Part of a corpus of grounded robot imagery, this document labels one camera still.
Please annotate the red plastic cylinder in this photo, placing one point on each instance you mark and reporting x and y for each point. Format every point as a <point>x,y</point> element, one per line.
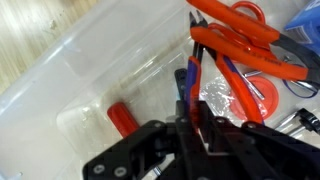
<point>122,118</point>

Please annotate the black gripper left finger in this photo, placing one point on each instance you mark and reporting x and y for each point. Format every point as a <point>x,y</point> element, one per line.
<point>143,150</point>

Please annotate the black chrome socket tool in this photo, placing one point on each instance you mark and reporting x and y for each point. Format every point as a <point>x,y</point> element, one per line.
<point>305,120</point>

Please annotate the clear plastic storage box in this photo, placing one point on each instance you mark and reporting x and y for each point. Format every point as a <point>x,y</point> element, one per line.
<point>100,66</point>

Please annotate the short metal rod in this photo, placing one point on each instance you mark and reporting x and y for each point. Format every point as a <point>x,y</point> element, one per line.
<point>255,85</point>

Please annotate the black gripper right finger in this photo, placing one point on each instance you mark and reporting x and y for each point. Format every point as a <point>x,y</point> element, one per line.
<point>260,150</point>

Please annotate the orange plastic disc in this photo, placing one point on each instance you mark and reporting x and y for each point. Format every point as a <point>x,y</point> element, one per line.
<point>268,96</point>

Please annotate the small blue orange pliers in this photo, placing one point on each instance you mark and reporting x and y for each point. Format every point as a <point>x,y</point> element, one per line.
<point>238,83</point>

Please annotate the small clear plastic bag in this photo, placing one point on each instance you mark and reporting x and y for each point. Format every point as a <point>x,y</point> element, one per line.
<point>218,95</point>

